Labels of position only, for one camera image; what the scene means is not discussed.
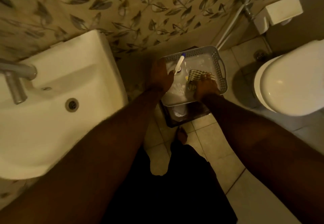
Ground person's left hand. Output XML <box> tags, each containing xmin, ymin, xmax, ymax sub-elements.
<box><xmin>149</xmin><ymin>59</ymin><xmax>176</xmax><ymax>94</ymax></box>

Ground person's right hand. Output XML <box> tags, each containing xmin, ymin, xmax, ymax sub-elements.
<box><xmin>193</xmin><ymin>73</ymin><xmax>220</xmax><ymax>102</ymax></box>

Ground striped cloth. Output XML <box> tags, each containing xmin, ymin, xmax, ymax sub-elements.
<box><xmin>186</xmin><ymin>69</ymin><xmax>210</xmax><ymax>92</ymax></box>

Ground person's left forearm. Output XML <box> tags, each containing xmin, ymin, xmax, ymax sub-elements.
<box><xmin>0</xmin><ymin>87</ymin><xmax>169</xmax><ymax>224</ymax></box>

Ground person's right forearm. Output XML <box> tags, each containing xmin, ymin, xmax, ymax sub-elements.
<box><xmin>201</xmin><ymin>93</ymin><xmax>324</xmax><ymax>224</ymax></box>

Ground white plastic bag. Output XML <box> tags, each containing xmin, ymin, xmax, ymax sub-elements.
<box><xmin>166</xmin><ymin>82</ymin><xmax>189</xmax><ymax>100</ymax></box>

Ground grey perforated plastic basket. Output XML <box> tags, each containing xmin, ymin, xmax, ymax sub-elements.
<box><xmin>160</xmin><ymin>45</ymin><xmax>228</xmax><ymax>107</ymax></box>

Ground white toothbrush with blue tip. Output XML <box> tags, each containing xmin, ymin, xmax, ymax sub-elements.
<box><xmin>174</xmin><ymin>52</ymin><xmax>186</xmax><ymax>75</ymax></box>

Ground person's foot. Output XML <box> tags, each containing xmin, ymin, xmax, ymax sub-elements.
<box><xmin>176</xmin><ymin>127</ymin><xmax>188</xmax><ymax>145</ymax></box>

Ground white toilet paper holder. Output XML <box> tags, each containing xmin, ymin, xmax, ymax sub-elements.
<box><xmin>254</xmin><ymin>0</ymin><xmax>304</xmax><ymax>35</ymax></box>

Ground metal sink drain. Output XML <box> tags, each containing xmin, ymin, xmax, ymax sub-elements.
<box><xmin>65</xmin><ymin>98</ymin><xmax>79</xmax><ymax>113</ymax></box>

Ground person's black shorts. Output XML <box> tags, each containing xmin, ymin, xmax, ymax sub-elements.
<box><xmin>101</xmin><ymin>140</ymin><xmax>238</xmax><ymax>224</ymax></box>

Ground white ceramic washbasin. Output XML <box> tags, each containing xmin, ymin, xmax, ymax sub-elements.
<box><xmin>0</xmin><ymin>30</ymin><xmax>129</xmax><ymax>180</ymax></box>

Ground metal faucet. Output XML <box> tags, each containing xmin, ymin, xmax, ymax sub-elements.
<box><xmin>0</xmin><ymin>61</ymin><xmax>38</xmax><ymax>105</ymax></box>

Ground white hose with metal valve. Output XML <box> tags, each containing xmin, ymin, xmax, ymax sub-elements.
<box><xmin>215</xmin><ymin>0</ymin><xmax>262</xmax><ymax>51</ymax></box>

